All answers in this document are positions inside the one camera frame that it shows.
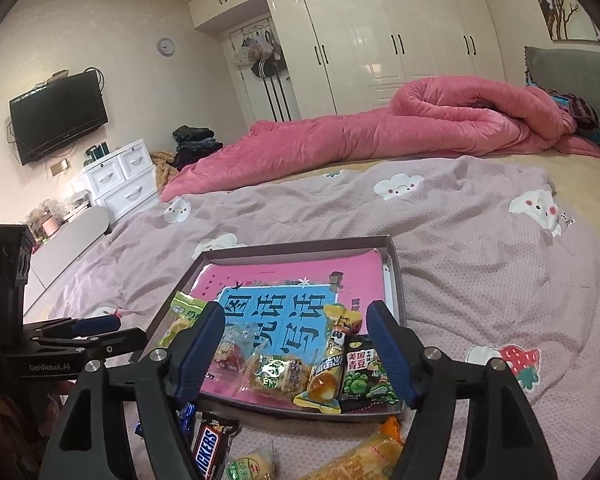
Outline white wardrobe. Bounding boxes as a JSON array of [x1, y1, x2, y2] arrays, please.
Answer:
[[187, 0, 511, 123]]

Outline pile of dark clothes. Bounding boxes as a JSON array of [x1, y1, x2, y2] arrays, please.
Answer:
[[172, 125, 226, 171]]

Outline group of small jars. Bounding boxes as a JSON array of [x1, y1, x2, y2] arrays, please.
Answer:
[[27, 199, 88, 241]]

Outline beige fuzzy blanket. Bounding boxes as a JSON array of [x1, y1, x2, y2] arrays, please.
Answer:
[[149, 151, 183, 193]]

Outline yellow brown snack packet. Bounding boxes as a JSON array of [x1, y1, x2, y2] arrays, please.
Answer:
[[322, 302, 363, 361]]

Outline dark striped clothes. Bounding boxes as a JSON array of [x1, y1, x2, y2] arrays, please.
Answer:
[[525, 77, 600, 148]]

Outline black television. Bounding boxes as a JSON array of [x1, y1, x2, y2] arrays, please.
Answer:
[[8, 71, 108, 166]]

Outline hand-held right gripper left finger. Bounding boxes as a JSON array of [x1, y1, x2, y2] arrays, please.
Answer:
[[40, 301, 227, 480]]

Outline printed mauve blanket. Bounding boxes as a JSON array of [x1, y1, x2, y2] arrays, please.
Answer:
[[22, 155, 600, 480]]

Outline person's left forearm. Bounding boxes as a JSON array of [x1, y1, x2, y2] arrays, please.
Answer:
[[0, 380, 76, 480]]

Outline small orange snack packet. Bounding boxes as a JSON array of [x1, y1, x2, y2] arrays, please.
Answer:
[[380, 415, 405, 443]]

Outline black green pea snack packet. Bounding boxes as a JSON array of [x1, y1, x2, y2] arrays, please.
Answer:
[[339, 334, 401, 413]]

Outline long yellow snack packet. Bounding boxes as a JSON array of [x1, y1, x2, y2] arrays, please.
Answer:
[[300, 435, 406, 480]]

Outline yellow egg snack packet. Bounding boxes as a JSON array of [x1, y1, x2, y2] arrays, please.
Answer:
[[292, 352, 343, 413]]

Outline blue candy wrapper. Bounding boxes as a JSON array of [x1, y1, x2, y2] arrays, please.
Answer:
[[177, 400, 198, 433]]

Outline white drawer cabinet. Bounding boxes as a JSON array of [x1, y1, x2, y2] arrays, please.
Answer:
[[80, 139, 160, 223]]

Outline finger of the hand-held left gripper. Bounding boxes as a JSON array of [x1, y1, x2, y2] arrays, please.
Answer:
[[34, 313, 124, 339], [30, 327, 149, 362]]

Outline clear cake packet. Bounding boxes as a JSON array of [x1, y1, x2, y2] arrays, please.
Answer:
[[237, 352, 311, 401]]

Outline brown chocolate bar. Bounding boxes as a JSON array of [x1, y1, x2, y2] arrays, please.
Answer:
[[190, 411, 241, 480]]

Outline pink quilt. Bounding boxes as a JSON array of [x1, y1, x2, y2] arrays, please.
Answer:
[[160, 75, 600, 203]]

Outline pink book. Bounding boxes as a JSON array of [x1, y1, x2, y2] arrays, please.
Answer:
[[187, 251, 388, 411]]

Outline hanging bags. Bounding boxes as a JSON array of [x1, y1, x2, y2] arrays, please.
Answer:
[[232, 30, 286, 78]]

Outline green yellow cake packet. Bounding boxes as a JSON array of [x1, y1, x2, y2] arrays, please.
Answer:
[[225, 442, 277, 480]]

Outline grey shallow cardboard box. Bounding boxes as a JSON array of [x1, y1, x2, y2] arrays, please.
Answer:
[[139, 234, 407, 423]]

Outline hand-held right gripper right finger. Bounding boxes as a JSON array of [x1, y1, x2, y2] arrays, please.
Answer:
[[365, 300, 556, 480]]

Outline grey quilted headboard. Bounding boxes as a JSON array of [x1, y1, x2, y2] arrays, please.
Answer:
[[522, 46, 600, 171]]

